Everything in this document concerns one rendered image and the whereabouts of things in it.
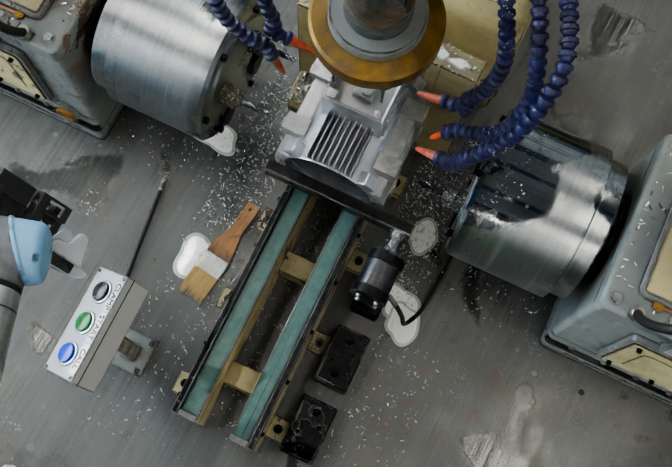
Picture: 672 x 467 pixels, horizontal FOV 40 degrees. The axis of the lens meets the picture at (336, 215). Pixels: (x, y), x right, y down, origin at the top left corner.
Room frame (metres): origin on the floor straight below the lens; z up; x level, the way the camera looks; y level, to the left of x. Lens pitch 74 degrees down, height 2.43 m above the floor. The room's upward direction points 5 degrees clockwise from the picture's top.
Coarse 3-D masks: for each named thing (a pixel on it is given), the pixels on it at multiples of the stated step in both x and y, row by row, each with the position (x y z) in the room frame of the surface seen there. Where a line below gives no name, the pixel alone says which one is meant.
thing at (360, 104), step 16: (336, 80) 0.58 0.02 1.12; (336, 96) 0.54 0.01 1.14; (352, 96) 0.55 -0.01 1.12; (368, 96) 0.55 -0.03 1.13; (384, 96) 0.56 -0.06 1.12; (400, 96) 0.57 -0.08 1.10; (336, 112) 0.53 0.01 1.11; (352, 112) 0.52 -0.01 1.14; (368, 112) 0.53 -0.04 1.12; (384, 112) 0.52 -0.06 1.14; (368, 128) 0.51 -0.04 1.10; (384, 128) 0.51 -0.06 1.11
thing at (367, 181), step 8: (416, 80) 0.60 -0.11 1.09; (424, 80) 0.60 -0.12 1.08; (408, 88) 0.59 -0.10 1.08; (416, 88) 0.59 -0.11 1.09; (288, 144) 0.48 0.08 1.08; (296, 144) 0.48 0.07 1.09; (304, 144) 0.48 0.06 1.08; (288, 152) 0.47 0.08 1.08; (296, 152) 0.47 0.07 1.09; (360, 176) 0.44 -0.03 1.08; (368, 176) 0.44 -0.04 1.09; (360, 184) 0.43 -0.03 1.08; (368, 184) 0.43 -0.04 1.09; (376, 184) 0.43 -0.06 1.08
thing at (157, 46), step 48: (144, 0) 0.66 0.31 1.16; (192, 0) 0.67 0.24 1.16; (240, 0) 0.68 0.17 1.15; (96, 48) 0.60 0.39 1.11; (144, 48) 0.59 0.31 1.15; (192, 48) 0.59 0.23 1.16; (240, 48) 0.63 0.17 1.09; (144, 96) 0.54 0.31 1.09; (192, 96) 0.53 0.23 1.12; (240, 96) 0.56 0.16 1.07
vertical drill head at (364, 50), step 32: (320, 0) 0.59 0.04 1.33; (352, 0) 0.55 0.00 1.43; (384, 0) 0.53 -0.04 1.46; (416, 0) 0.59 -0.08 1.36; (320, 32) 0.55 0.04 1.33; (352, 32) 0.54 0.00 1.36; (384, 32) 0.53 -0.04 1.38; (416, 32) 0.55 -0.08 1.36; (352, 64) 0.50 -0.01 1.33; (384, 64) 0.51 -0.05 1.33; (416, 64) 0.51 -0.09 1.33
